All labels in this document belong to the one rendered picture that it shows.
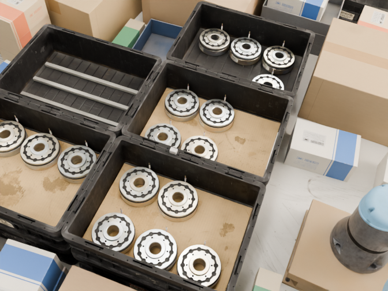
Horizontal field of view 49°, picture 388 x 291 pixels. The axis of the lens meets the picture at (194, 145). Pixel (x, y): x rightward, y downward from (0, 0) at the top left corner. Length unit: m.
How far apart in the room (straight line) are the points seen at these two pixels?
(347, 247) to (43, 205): 0.77
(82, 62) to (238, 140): 0.57
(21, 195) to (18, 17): 0.60
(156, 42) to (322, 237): 0.94
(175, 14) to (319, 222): 0.91
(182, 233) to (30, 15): 0.89
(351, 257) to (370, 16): 0.93
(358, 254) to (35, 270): 0.75
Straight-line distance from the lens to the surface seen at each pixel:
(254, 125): 1.27
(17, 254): 1.06
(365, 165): 1.46
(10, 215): 1.05
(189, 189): 1.10
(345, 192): 1.38
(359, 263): 1.15
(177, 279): 0.93
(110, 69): 1.41
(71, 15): 1.58
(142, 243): 1.04
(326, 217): 1.22
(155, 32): 1.71
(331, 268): 1.17
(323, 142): 1.34
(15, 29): 1.52
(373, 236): 1.05
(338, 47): 1.47
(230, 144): 1.22
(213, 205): 1.11
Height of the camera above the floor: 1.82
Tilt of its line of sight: 55 degrees down
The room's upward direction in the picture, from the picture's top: 4 degrees clockwise
